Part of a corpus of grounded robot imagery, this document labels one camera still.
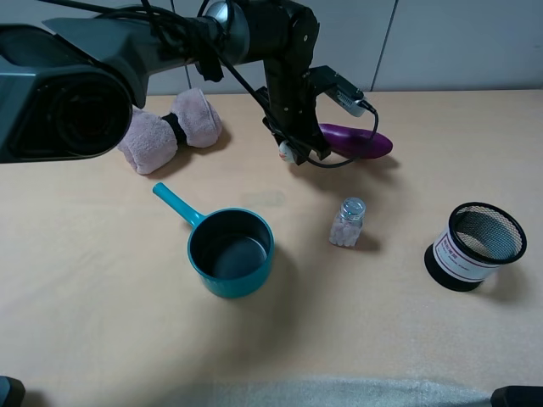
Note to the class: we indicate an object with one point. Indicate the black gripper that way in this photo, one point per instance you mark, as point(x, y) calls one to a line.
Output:
point(282, 34)

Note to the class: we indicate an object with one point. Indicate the pink rolled towel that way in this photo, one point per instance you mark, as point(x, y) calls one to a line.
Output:
point(152, 141)

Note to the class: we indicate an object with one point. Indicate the purple toy eggplant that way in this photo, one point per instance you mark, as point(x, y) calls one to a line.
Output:
point(353, 143)

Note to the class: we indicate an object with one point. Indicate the white rubber duck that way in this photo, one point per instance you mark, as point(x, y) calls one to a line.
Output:
point(286, 153)

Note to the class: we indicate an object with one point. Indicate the grey-green cloth at bottom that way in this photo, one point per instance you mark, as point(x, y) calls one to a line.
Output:
point(326, 391)

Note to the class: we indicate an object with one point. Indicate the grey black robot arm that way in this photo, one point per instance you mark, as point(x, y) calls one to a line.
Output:
point(68, 88)

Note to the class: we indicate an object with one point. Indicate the small glass pill bottle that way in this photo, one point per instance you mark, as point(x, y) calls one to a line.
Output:
point(347, 224)

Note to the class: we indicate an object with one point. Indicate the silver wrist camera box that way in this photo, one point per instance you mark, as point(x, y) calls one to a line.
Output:
point(325, 80)

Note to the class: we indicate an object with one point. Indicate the teal saucepan with handle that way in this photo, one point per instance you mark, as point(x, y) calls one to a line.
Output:
point(231, 249)

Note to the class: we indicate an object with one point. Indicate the black mesh pen holder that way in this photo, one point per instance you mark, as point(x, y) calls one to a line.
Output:
point(478, 239)

